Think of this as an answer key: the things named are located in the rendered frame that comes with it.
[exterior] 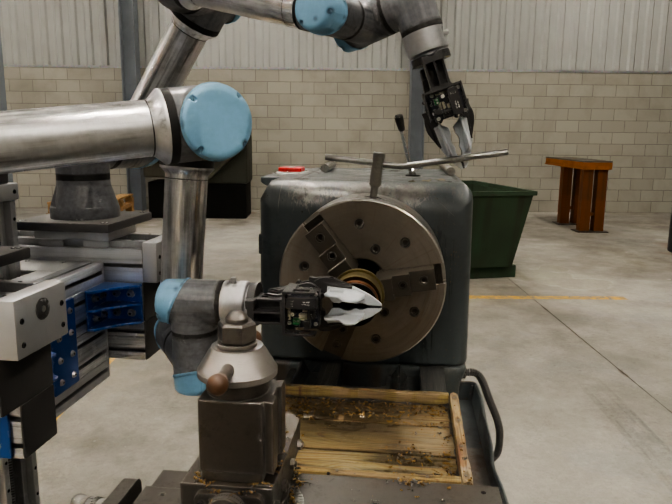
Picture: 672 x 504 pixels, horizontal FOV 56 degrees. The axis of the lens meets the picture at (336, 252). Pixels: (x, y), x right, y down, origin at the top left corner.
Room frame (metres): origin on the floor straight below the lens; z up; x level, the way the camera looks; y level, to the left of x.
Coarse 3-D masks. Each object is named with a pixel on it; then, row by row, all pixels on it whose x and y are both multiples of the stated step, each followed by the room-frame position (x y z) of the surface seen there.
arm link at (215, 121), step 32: (160, 96) 0.96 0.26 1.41; (192, 96) 0.96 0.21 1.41; (224, 96) 0.98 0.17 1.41; (0, 128) 0.87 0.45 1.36; (32, 128) 0.88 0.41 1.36; (64, 128) 0.90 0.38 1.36; (96, 128) 0.92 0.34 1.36; (128, 128) 0.94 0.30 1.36; (160, 128) 0.95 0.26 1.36; (192, 128) 0.95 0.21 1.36; (224, 128) 0.98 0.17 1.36; (0, 160) 0.87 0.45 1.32; (32, 160) 0.89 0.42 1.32; (64, 160) 0.91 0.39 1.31; (96, 160) 0.94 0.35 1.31; (160, 160) 1.00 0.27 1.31; (192, 160) 1.00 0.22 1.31
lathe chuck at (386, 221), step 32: (352, 224) 1.17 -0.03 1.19; (384, 224) 1.16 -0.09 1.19; (416, 224) 1.15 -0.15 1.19; (288, 256) 1.18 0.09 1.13; (384, 256) 1.16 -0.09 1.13; (416, 256) 1.15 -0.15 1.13; (384, 320) 1.16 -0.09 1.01; (416, 320) 1.15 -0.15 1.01; (352, 352) 1.16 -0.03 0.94; (384, 352) 1.16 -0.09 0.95
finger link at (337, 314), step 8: (328, 312) 1.02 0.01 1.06; (336, 312) 1.00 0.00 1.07; (344, 312) 1.00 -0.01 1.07; (352, 312) 1.00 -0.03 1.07; (360, 312) 1.00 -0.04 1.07; (368, 312) 1.00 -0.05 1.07; (376, 312) 1.00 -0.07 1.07; (328, 320) 0.99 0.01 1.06; (336, 320) 0.98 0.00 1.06; (344, 320) 0.98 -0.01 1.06; (352, 320) 0.97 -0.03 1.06; (360, 320) 0.98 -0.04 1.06
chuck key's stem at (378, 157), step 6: (378, 156) 1.19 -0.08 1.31; (384, 156) 1.20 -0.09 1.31; (378, 162) 1.19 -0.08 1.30; (372, 168) 1.20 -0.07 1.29; (378, 168) 1.19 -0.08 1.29; (372, 174) 1.20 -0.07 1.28; (378, 174) 1.19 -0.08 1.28; (372, 180) 1.20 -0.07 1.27; (378, 180) 1.20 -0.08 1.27; (372, 186) 1.20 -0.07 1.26; (378, 186) 1.20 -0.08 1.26; (372, 192) 1.20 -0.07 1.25
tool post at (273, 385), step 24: (264, 384) 0.59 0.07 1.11; (216, 408) 0.57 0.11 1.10; (240, 408) 0.57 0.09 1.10; (264, 408) 0.57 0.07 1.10; (216, 432) 0.57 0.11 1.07; (240, 432) 0.57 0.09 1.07; (264, 432) 0.57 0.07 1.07; (216, 456) 0.57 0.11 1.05; (240, 456) 0.57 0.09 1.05; (264, 456) 0.57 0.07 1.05; (216, 480) 0.57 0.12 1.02; (240, 480) 0.57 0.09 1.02
